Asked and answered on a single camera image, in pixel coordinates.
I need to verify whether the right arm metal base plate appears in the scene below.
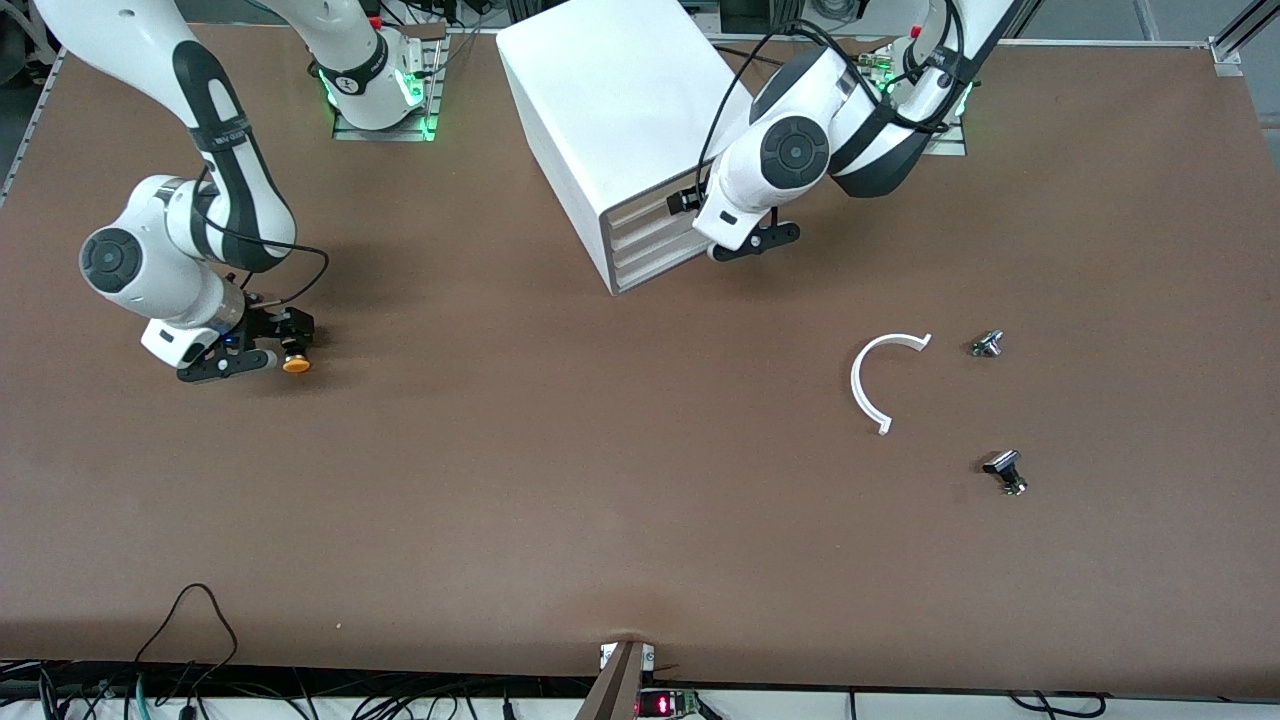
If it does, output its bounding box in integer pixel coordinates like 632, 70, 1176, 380
332, 35, 447, 142

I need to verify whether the aluminium table frame rail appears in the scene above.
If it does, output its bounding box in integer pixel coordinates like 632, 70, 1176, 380
1207, 0, 1280, 80
0, 45, 67, 203

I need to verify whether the looped thin black cable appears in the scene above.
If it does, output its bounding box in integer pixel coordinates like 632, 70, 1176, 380
133, 583, 240, 693

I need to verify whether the small device with red light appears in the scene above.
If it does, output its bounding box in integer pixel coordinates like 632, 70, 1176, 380
637, 688, 703, 720

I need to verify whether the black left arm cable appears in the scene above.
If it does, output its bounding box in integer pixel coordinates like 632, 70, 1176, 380
696, 20, 963, 193

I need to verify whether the curved black floor cable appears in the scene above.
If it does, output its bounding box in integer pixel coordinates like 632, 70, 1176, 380
1004, 691, 1109, 720

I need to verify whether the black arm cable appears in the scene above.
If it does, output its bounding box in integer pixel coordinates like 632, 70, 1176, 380
696, 20, 963, 193
193, 163, 332, 307

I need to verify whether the black and silver button part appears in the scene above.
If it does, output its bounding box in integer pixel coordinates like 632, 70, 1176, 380
982, 450, 1029, 497

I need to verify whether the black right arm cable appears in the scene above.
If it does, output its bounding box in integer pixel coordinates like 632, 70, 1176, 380
193, 163, 332, 307

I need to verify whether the white curved ring piece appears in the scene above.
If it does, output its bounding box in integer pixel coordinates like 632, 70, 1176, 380
850, 333, 933, 437

